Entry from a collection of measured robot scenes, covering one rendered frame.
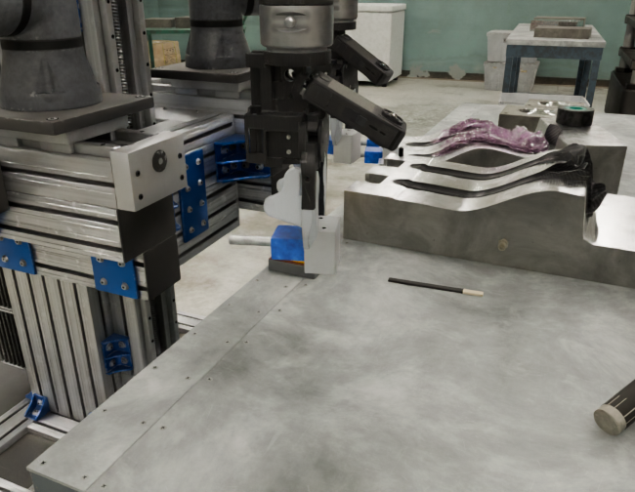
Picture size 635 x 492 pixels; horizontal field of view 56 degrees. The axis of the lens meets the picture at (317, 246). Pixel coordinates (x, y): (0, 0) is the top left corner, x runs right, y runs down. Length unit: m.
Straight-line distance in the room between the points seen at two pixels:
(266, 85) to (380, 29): 6.99
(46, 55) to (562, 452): 0.85
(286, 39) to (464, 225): 0.49
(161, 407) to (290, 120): 0.33
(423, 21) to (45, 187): 7.58
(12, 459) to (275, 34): 1.25
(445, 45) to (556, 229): 7.45
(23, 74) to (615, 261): 0.91
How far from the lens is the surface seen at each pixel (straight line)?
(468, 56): 8.33
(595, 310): 0.92
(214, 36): 1.38
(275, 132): 0.64
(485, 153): 1.32
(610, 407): 0.68
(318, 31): 0.62
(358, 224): 1.04
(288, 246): 0.69
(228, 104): 1.38
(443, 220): 0.99
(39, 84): 1.00
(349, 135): 1.11
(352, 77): 1.13
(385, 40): 7.62
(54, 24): 1.00
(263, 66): 0.65
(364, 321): 0.81
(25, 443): 1.66
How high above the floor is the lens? 1.22
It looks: 24 degrees down
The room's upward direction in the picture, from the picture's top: straight up
